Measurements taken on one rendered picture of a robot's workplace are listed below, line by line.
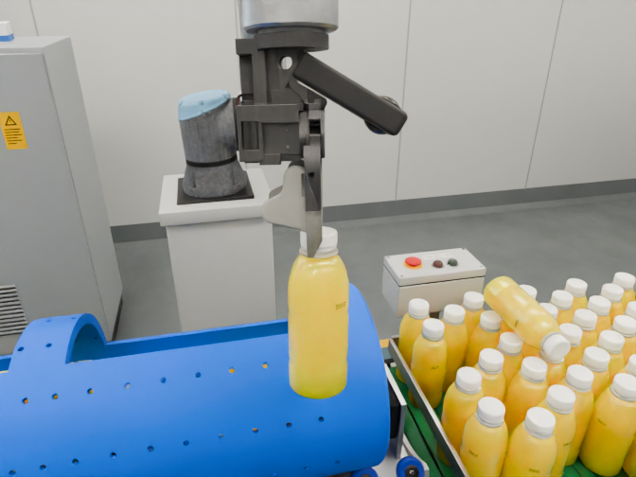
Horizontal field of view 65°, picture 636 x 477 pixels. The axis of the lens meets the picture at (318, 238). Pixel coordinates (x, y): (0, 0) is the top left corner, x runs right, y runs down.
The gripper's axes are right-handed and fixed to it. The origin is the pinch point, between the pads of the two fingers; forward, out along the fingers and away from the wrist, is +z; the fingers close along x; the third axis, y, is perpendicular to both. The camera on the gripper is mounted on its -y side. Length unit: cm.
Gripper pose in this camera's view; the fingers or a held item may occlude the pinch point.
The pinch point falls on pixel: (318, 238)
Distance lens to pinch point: 52.4
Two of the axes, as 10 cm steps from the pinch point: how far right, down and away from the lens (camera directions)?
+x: -0.2, 2.8, -9.6
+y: -10.0, 0.1, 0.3
